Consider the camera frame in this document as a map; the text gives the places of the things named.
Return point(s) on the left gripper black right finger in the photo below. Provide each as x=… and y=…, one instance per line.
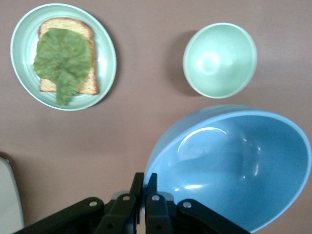
x=157, y=214

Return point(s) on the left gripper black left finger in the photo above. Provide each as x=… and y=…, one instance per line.
x=122, y=214

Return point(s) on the blue bowl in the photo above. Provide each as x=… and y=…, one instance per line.
x=231, y=170

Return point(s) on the pale green bowl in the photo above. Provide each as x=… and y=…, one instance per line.
x=219, y=61

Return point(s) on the beige toaster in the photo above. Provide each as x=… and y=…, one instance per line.
x=8, y=195

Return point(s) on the brown table cloth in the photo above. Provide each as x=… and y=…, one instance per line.
x=146, y=73

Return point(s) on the green lettuce leaf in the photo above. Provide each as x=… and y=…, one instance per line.
x=62, y=58

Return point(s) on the pale green plate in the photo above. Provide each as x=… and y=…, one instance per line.
x=24, y=48

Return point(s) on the toast bread slice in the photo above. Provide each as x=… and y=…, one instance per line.
x=65, y=23

